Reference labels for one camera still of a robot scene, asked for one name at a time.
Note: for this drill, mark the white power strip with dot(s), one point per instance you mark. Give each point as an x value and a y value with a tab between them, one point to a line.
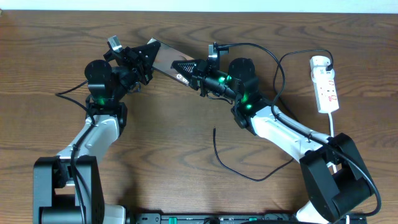
324	84

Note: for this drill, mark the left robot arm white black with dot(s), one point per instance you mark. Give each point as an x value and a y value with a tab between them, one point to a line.
67	187

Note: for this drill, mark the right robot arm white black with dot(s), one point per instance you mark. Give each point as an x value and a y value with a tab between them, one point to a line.
335	176

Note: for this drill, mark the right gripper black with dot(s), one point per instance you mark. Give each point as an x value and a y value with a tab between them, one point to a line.
198	78

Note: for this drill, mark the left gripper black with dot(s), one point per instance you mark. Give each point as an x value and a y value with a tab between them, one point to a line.
132	60

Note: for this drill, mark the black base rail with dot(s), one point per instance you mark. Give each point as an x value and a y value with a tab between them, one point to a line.
157	218

